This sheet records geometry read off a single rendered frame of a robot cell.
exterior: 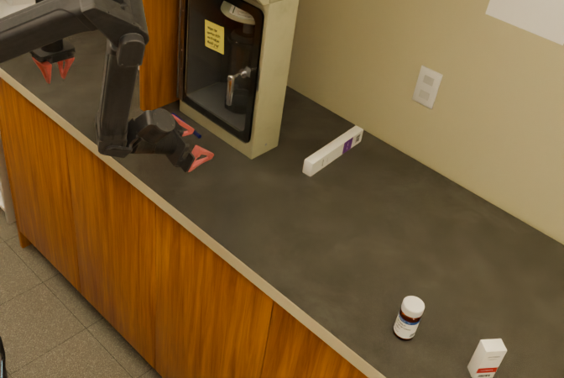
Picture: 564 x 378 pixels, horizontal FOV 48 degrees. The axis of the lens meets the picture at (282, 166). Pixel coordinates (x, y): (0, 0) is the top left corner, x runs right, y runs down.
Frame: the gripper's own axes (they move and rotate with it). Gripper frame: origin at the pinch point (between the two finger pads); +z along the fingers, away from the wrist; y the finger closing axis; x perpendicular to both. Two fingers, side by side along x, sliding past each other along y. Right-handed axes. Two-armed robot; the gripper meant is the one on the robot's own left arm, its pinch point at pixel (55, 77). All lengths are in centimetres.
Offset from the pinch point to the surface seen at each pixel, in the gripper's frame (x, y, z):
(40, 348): 4, -15, 110
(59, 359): -4, -12, 110
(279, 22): -46, 37, -25
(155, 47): -8.7, 27.3, -5.3
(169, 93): -8.6, 32.9, 12.1
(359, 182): -72, 50, 16
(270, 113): -46, 38, 3
